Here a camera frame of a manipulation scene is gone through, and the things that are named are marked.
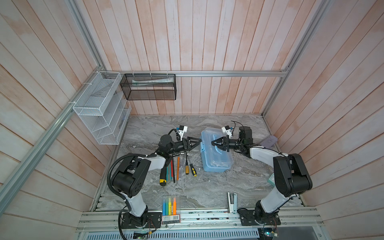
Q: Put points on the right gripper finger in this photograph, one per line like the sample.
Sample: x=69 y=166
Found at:
x=221 y=148
x=219 y=142

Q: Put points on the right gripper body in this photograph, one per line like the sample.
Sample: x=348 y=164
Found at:
x=233 y=144

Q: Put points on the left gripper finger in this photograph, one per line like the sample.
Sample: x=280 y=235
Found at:
x=189 y=147
x=193 y=141

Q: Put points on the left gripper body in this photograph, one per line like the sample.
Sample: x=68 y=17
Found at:
x=177 y=146

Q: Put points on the blue plastic tool box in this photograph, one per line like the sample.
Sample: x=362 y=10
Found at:
x=214 y=159

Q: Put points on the large black yellow screwdriver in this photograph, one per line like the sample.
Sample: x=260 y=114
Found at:
x=163 y=176

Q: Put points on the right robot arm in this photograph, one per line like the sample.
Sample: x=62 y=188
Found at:
x=290 y=173

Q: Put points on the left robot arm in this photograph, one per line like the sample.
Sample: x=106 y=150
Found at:
x=127 y=175

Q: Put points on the highlighter pen pack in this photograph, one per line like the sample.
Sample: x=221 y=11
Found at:
x=170 y=210

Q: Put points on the small yellow screwdriver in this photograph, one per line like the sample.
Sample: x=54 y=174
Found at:
x=187 y=171

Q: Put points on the black yellow stubby screwdriver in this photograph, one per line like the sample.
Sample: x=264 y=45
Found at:
x=192 y=169

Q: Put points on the white stapler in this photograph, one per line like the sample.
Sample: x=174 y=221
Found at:
x=232 y=201

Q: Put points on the black mesh basket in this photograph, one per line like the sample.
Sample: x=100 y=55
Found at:
x=140 y=87

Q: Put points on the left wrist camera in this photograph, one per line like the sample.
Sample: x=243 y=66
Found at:
x=180 y=131

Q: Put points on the teal handled tool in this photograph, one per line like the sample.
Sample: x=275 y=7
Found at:
x=169 y=173

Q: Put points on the white wire mesh shelf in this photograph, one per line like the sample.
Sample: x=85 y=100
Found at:
x=103 y=109

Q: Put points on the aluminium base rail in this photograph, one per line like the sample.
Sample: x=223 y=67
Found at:
x=203 y=219

